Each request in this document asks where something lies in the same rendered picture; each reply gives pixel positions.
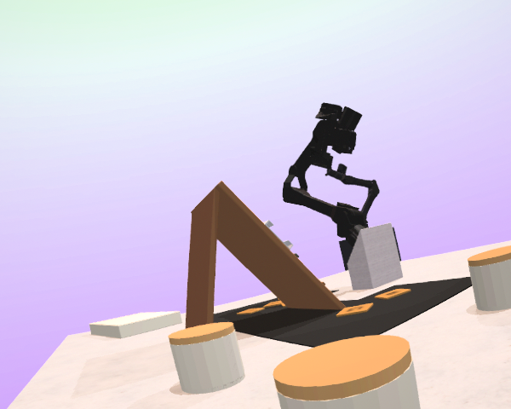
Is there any white cylindrical container with orange lid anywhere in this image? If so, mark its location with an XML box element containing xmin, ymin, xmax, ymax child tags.
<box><xmin>273</xmin><ymin>335</ymin><xmax>421</xmax><ymax>409</ymax></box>
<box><xmin>169</xmin><ymin>322</ymin><xmax>245</xmax><ymax>395</ymax></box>
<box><xmin>467</xmin><ymin>245</ymin><xmax>511</xmax><ymax>312</ymax></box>

